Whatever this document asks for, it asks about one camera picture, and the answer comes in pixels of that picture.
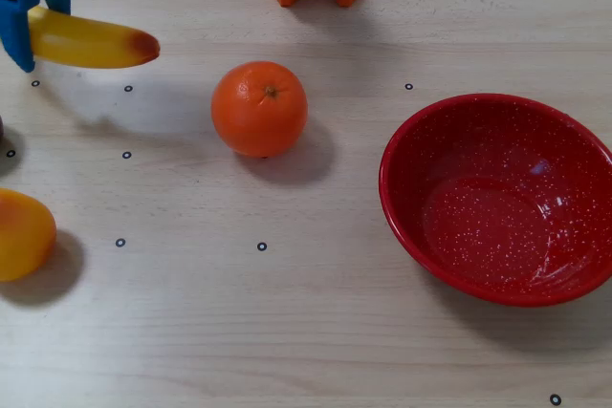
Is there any orange fruit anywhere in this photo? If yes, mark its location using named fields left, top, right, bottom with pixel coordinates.
left=210, top=60, right=309, bottom=160

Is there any yellow orange mango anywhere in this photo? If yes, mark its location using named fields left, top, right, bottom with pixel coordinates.
left=0, top=187, right=57, bottom=283

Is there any yellow plastic banana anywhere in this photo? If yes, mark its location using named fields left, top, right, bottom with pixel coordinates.
left=27, top=5, right=161, bottom=70

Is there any red speckled enamel bowl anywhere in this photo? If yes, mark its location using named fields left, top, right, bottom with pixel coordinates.
left=378, top=93, right=612, bottom=308

